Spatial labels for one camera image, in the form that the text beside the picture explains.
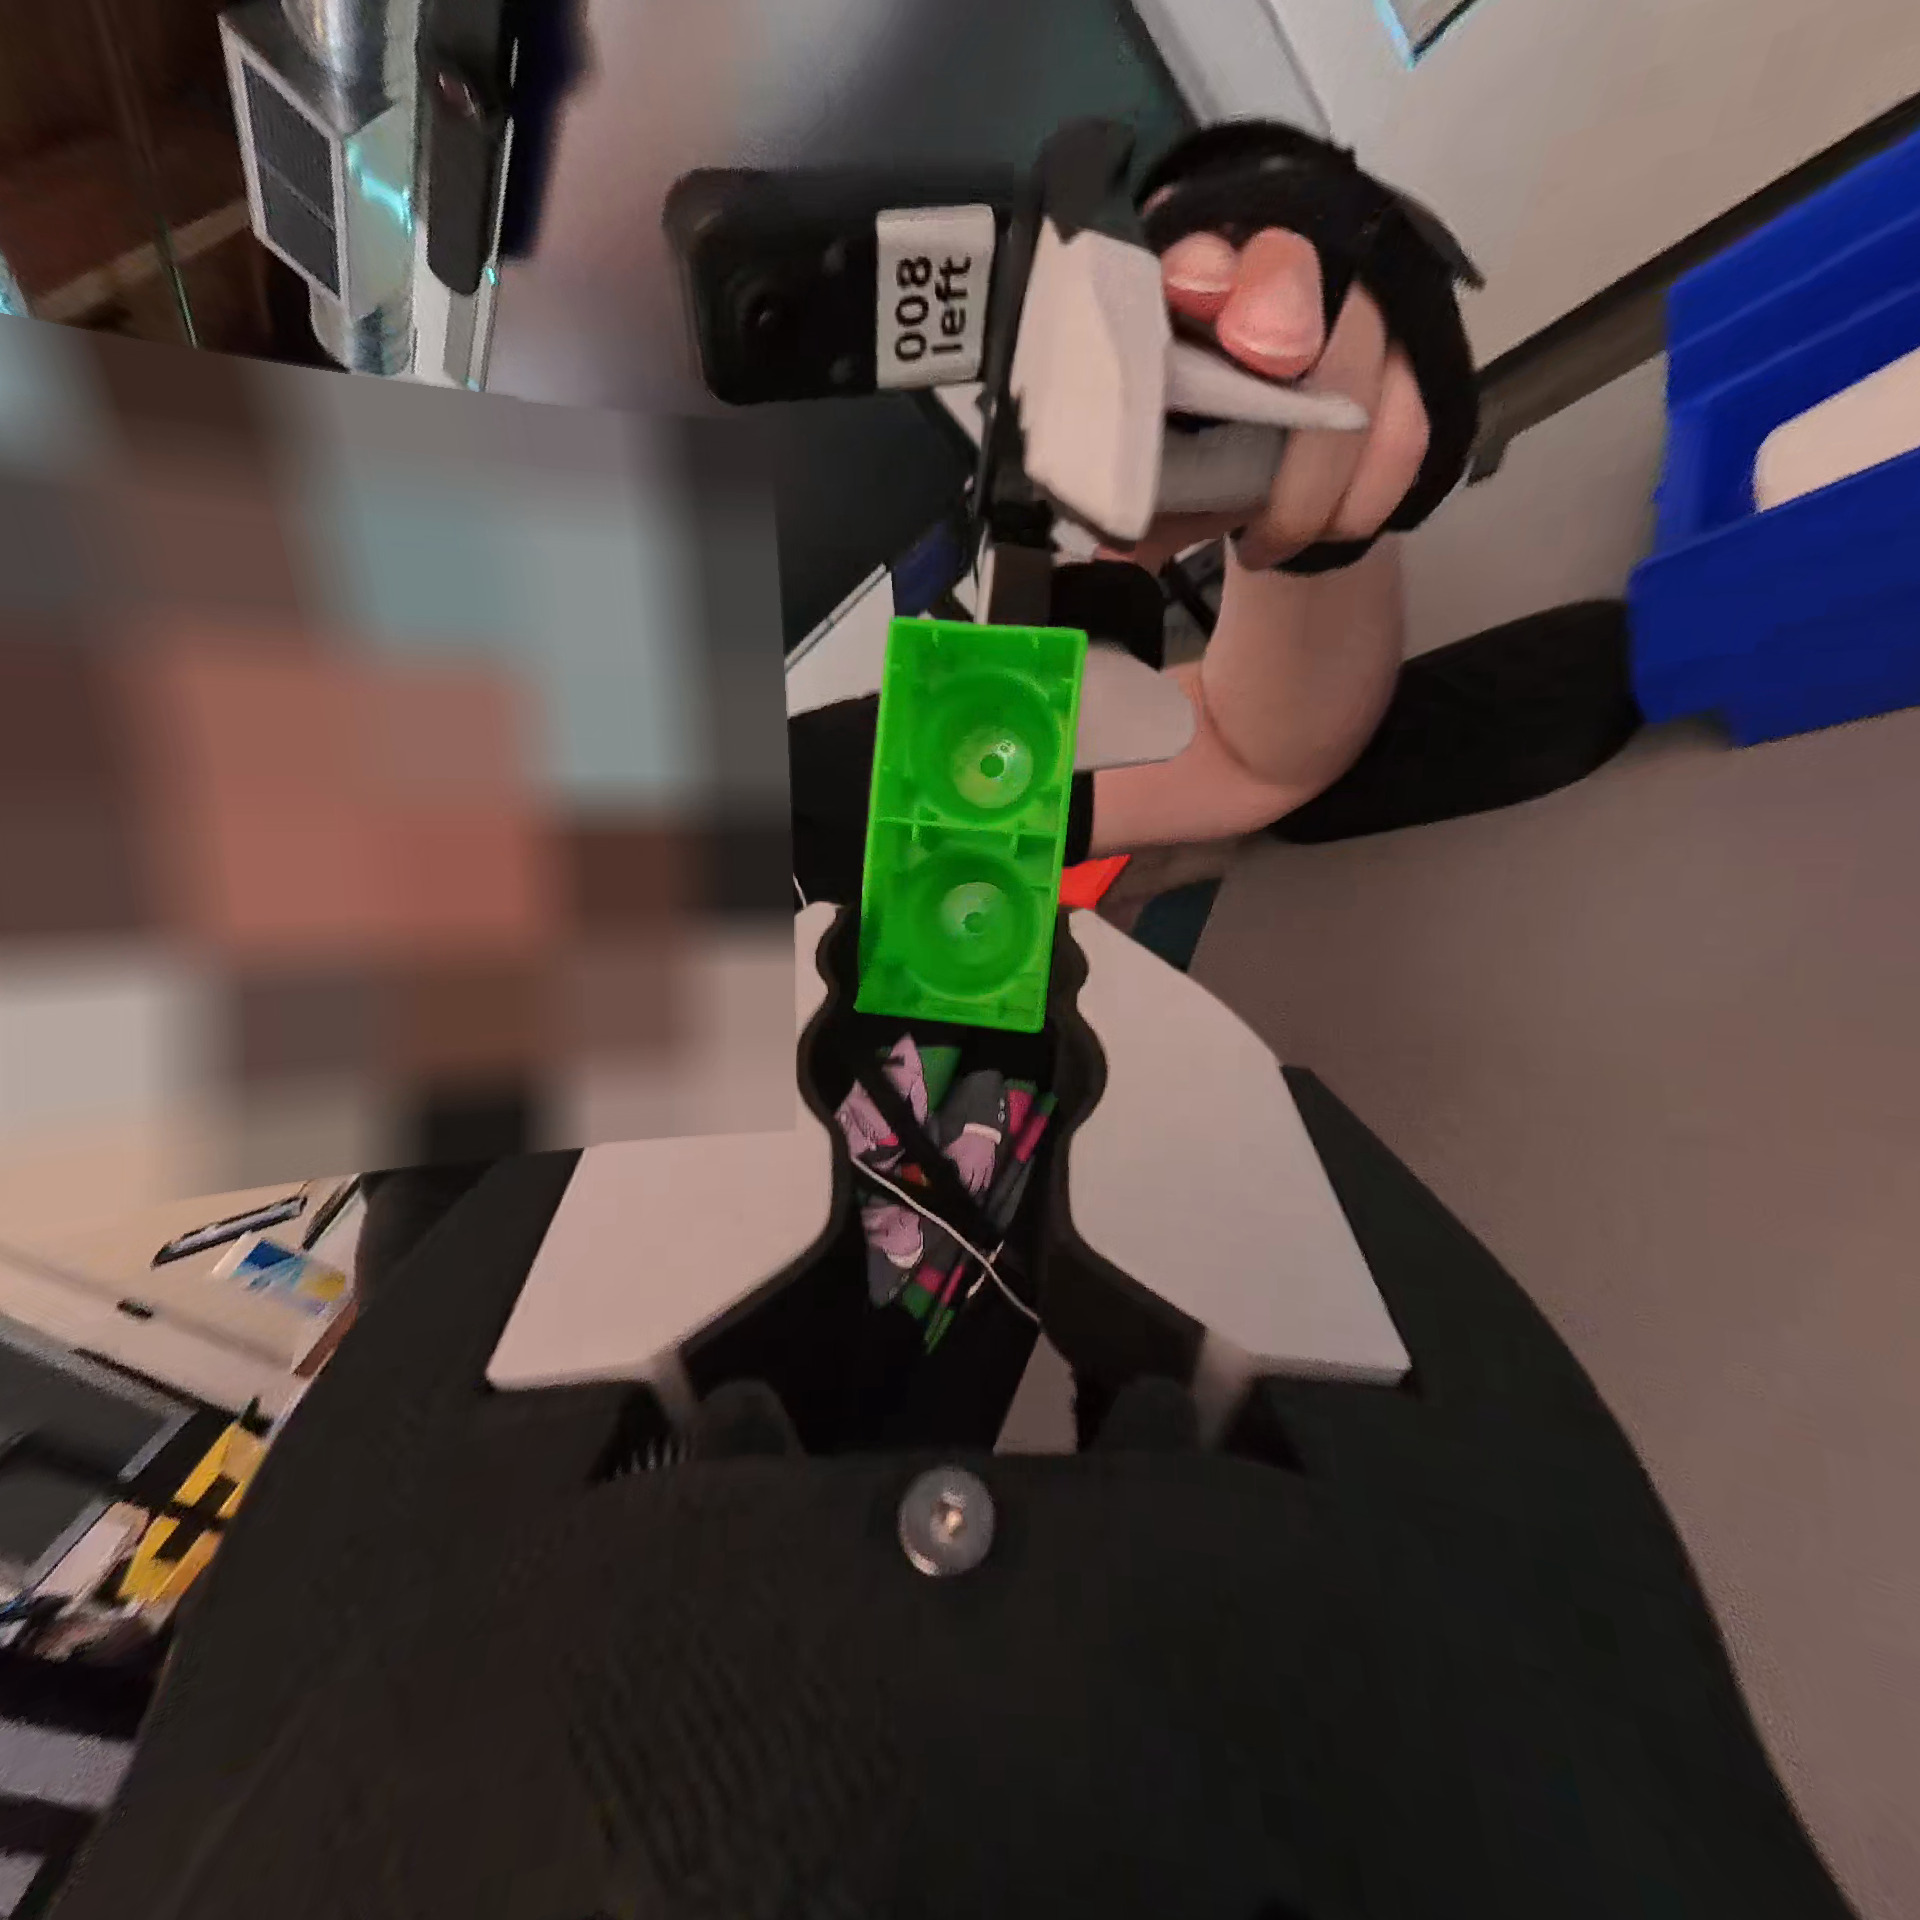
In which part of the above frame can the green toy brick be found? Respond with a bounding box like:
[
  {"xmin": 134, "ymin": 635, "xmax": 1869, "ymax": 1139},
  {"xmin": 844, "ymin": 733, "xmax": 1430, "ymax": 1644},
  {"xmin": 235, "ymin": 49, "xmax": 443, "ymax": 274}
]
[{"xmin": 853, "ymin": 615, "xmax": 1089, "ymax": 1038}]

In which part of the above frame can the person's left hand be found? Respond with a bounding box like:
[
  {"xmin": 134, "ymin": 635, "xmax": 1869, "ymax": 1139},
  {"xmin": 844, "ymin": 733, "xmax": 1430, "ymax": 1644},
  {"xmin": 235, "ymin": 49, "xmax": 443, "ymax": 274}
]
[{"xmin": 1162, "ymin": 223, "xmax": 1430, "ymax": 572}]

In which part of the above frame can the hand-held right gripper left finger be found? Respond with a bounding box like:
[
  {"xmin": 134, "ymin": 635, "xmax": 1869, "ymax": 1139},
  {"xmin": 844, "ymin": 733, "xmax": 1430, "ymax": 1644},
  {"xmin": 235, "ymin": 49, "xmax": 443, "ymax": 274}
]
[{"xmin": 483, "ymin": 900, "xmax": 869, "ymax": 1395}]

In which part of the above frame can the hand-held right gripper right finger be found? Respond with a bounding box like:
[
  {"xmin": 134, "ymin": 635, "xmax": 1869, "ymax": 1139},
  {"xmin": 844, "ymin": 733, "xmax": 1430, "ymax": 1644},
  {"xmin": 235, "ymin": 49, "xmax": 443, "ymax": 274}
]
[{"xmin": 1046, "ymin": 907, "xmax": 1415, "ymax": 1385}]

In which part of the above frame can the blue plastic bin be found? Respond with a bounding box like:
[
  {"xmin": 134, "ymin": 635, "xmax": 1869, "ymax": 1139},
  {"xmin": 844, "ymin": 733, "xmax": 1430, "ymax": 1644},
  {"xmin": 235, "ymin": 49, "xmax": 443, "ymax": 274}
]
[{"xmin": 1627, "ymin": 129, "xmax": 1920, "ymax": 751}]

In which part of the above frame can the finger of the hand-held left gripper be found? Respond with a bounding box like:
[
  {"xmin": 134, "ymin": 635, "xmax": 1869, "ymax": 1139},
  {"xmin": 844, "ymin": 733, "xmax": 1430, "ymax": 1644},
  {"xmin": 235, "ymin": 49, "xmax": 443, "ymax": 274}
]
[
  {"xmin": 1078, "ymin": 644, "xmax": 1199, "ymax": 771},
  {"xmin": 1007, "ymin": 221, "xmax": 1182, "ymax": 548}
]

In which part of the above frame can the thin white cord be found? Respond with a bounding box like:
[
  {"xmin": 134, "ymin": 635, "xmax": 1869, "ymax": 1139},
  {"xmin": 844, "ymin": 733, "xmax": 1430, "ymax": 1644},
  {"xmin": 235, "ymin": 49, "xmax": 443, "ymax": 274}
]
[{"xmin": 853, "ymin": 1161, "xmax": 1044, "ymax": 1327}]

